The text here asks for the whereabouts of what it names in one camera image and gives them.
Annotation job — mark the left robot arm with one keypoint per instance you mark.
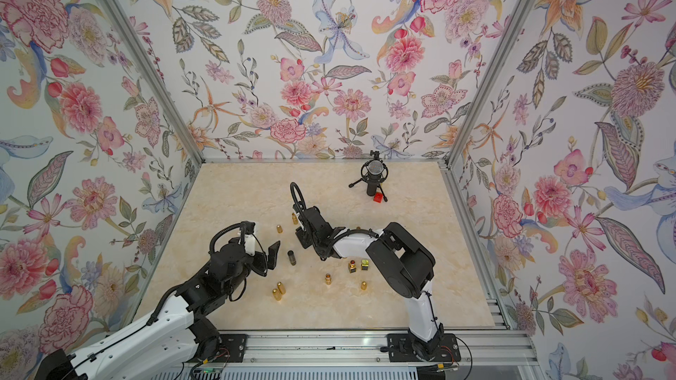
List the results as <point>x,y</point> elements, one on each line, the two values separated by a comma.
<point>178,329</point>

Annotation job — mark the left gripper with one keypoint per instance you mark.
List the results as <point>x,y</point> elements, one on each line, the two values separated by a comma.
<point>262,263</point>

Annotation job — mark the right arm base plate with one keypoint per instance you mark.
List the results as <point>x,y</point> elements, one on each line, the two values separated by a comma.
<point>408,348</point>

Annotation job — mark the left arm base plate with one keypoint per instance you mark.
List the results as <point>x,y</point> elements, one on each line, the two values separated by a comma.
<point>226,349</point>

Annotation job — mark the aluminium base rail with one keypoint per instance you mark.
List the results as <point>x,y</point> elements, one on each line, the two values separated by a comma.
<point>364,354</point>

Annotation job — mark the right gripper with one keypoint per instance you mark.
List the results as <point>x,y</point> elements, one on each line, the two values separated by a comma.
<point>302,236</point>

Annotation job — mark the black microphone on tripod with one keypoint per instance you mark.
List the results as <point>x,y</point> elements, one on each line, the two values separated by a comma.
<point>373,173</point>

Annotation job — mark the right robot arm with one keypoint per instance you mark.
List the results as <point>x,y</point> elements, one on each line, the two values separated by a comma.
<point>405,264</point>

